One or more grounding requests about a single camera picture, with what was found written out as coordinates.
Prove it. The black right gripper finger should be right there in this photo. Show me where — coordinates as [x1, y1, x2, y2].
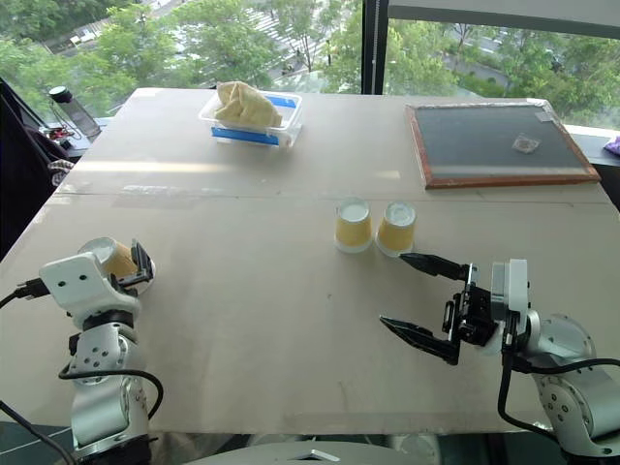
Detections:
[379, 315, 462, 366]
[398, 251, 474, 284]

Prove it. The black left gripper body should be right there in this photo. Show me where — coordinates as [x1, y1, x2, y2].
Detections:
[109, 273, 142, 299]

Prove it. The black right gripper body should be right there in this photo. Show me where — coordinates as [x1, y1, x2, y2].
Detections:
[442, 263, 501, 348]

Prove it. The yellow white paper cup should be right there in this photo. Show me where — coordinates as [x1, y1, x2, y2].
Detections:
[77, 235, 156, 293]
[334, 196, 374, 255]
[375, 201, 418, 258]

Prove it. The wooden framed chalkboard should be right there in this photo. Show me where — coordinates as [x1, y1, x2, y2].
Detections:
[404, 100, 603, 192]

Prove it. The dark chair with clothing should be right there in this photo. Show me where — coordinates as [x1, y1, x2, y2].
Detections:
[0, 76, 75, 263]

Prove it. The small clear plastic packet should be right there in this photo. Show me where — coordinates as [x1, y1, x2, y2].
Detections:
[511, 132, 542, 156]

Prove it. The silver robot torso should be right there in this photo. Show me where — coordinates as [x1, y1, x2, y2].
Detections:
[182, 432, 443, 465]

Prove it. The clear water bottle black lid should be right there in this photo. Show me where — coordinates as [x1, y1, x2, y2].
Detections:
[47, 85, 102, 142]

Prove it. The crumpled yellow cloth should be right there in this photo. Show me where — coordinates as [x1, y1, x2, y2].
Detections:
[213, 80, 285, 130]

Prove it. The clear plastic container blue tape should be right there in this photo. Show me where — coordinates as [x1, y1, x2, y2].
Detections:
[197, 91, 304, 149]

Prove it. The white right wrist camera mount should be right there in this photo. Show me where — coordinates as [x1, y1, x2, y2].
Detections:
[490, 258, 530, 341]

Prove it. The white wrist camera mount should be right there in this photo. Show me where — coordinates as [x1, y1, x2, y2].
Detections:
[38, 253, 142, 326]
[490, 258, 530, 341]

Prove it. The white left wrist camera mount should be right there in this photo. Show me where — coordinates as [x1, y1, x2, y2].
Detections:
[38, 253, 142, 326]

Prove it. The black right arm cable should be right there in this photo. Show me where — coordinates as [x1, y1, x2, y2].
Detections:
[497, 309, 620, 437]

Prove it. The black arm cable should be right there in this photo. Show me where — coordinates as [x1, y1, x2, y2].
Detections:
[497, 309, 620, 437]
[0, 277, 165, 433]

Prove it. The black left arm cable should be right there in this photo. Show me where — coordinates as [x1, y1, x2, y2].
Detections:
[0, 277, 165, 433]

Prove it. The loose black cable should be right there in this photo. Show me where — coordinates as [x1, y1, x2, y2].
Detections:
[0, 398, 75, 465]

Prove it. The black window frame post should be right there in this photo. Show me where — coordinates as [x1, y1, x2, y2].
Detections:
[362, 0, 391, 96]

